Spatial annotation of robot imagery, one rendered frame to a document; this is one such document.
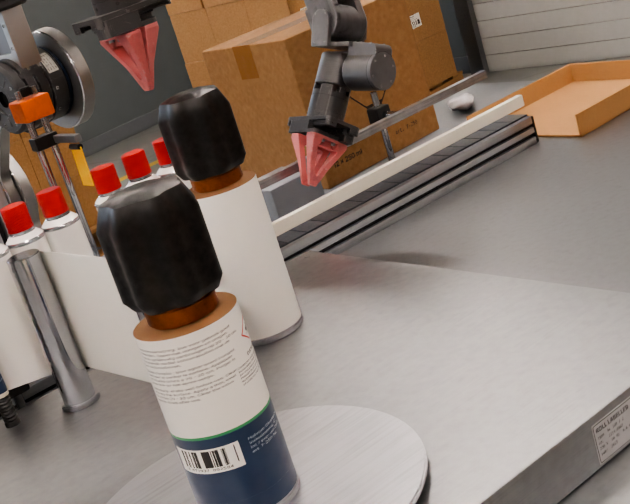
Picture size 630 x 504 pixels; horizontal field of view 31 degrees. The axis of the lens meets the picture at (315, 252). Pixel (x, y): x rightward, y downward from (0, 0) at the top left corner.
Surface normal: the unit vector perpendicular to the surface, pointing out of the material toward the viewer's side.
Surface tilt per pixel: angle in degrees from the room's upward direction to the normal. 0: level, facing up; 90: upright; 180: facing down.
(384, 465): 0
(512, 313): 0
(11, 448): 0
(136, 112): 90
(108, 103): 90
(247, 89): 90
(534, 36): 90
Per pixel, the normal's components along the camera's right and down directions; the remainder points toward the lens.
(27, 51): 0.69, 0.03
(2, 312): 0.22, 0.25
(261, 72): -0.70, 0.42
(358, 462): -0.29, -0.91
